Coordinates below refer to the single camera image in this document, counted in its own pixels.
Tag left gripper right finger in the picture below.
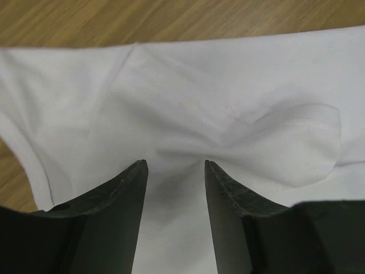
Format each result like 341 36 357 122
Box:
205 160 364 273

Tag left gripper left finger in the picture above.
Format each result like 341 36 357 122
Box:
1 160 148 273

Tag white t shirt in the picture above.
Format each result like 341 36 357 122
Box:
1 26 364 273

